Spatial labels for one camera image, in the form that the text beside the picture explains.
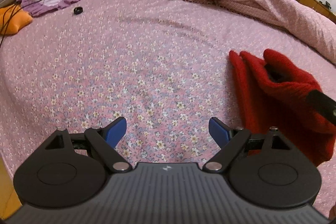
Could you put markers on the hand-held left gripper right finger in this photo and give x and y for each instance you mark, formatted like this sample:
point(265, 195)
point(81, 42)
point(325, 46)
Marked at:
point(219, 132)

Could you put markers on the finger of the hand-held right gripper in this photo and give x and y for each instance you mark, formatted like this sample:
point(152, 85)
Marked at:
point(323, 106)

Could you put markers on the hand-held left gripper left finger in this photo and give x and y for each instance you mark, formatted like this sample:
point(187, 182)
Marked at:
point(115, 132)

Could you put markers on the red knit sweater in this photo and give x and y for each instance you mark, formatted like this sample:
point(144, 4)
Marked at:
point(270, 103)

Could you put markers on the pink floral bed sheet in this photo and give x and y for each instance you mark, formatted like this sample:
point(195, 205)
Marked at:
point(131, 56)

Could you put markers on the orange cushion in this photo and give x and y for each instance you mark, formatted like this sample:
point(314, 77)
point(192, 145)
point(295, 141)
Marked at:
point(18, 20)

